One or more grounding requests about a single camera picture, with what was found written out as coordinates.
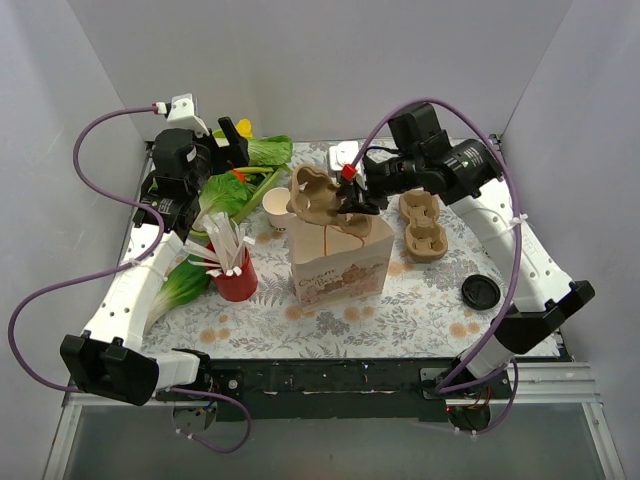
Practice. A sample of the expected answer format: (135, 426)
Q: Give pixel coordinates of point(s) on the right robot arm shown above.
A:
(430, 144)

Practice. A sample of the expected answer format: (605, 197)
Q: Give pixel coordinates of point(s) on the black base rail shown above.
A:
(326, 388)

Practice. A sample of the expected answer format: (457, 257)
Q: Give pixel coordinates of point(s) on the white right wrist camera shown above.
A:
(340, 155)

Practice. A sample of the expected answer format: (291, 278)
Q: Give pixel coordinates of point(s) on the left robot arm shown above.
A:
(105, 359)

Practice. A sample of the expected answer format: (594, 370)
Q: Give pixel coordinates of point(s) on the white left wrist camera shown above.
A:
(183, 114)

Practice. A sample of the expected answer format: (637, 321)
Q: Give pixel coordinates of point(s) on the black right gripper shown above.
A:
(358, 190)

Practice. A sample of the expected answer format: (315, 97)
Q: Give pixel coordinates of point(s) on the white paper coffee cup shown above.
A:
(275, 202)

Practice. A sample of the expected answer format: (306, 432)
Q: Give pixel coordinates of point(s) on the green toy lettuce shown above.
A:
(225, 193)

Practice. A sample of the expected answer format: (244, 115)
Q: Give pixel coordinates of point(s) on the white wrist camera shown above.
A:
(340, 155)
(183, 114)

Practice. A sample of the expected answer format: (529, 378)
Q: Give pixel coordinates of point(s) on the kraft paper takeout bag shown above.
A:
(330, 266)

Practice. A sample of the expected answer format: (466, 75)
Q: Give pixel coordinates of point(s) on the aluminium frame rail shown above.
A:
(539, 383)

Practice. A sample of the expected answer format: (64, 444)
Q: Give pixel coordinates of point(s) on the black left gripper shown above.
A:
(228, 145)

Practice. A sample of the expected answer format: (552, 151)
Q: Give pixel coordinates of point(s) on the toy napa cabbage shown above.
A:
(269, 151)

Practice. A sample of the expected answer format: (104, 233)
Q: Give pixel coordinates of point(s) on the brown pulp cup carrier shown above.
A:
(425, 239)

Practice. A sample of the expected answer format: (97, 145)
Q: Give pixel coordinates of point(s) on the single brown pulp carrier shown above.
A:
(313, 199)

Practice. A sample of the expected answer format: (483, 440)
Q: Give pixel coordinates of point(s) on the green vegetable tray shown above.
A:
(263, 178)

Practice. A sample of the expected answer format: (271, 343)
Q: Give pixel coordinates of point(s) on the floral patterned table mat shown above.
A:
(420, 312)

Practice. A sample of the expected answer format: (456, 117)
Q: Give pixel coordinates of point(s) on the yellow toy pepper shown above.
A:
(244, 128)

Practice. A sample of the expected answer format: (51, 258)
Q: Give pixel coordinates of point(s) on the red cup holder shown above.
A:
(238, 287)

